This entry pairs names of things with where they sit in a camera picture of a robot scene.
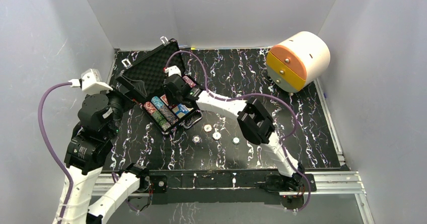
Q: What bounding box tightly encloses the black poker chip case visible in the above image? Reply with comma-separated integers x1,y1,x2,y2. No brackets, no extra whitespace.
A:
117,37,203,134

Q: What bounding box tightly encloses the grey white poker chip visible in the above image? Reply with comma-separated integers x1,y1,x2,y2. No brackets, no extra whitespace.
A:
212,132,222,140

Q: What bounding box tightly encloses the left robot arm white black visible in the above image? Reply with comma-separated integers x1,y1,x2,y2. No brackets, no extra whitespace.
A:
53,69,152,223

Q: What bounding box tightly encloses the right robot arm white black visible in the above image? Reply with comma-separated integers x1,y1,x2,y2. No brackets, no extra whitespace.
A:
163,73,304,191

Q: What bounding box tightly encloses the purple green chip row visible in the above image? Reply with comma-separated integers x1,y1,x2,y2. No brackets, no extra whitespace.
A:
182,76,197,88

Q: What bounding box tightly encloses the blue playing card deck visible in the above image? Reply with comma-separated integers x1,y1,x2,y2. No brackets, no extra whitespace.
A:
172,104,193,119

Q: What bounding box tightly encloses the blue orange chip row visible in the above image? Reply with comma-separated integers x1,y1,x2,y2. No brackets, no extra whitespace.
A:
151,96,178,125

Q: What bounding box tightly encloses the red green chip row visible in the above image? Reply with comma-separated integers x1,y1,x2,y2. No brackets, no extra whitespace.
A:
143,102,171,131

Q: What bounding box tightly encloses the red white poker chip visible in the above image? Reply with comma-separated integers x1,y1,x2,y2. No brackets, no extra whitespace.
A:
203,124,212,132

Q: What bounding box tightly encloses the blue white poker chip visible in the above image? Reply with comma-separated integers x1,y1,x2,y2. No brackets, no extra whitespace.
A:
192,135,201,144

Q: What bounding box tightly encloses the green poker chip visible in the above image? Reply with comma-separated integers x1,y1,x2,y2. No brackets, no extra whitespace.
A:
232,137,240,145

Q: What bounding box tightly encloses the round orange yellow drawer cabinet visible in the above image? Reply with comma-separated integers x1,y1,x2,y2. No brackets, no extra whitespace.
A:
265,31,331,93

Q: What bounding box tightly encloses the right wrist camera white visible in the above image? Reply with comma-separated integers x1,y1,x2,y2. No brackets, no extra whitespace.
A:
164,65,182,77

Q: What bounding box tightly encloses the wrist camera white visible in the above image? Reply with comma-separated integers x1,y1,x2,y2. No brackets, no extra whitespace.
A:
68,68,113,95
164,65,182,77

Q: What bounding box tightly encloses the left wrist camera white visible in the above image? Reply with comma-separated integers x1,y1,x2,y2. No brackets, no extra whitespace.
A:
68,68,113,95

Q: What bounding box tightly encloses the aluminium rail frame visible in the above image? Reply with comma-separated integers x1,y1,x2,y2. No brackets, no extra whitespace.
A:
109,149,373,223

